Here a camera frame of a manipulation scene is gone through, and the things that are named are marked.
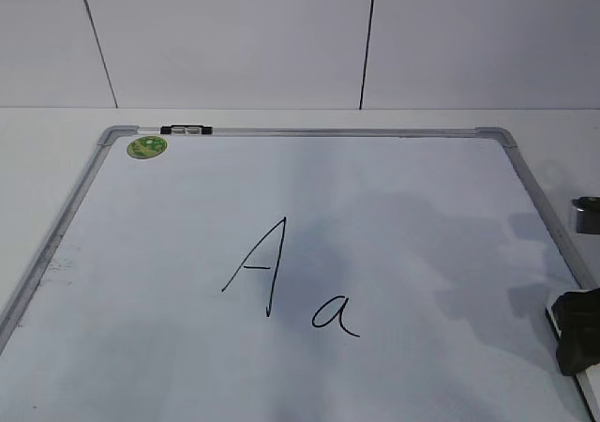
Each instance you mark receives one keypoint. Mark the round green magnet sticker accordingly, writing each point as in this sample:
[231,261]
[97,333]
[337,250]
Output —
[147,147]

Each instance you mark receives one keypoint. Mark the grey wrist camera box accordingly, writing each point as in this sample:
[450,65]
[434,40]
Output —
[586,215]

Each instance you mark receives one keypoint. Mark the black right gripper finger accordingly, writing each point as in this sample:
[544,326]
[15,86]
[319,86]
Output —
[577,318]

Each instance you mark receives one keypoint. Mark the white board eraser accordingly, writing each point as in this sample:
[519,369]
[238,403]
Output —
[587,381]

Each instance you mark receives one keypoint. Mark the black pen clip holder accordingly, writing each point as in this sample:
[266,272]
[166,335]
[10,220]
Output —
[186,130]

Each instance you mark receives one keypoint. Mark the white board with grey frame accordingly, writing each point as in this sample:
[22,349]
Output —
[311,275]

